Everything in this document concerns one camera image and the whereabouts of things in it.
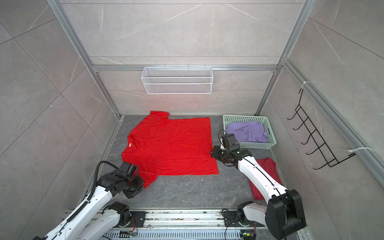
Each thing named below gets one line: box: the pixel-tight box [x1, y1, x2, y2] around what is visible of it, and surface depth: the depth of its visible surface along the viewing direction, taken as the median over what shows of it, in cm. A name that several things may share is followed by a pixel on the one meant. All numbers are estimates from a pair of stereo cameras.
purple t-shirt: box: [225, 121, 269, 143], surface depth 110 cm
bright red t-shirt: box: [121, 111, 219, 188], surface depth 103 cm
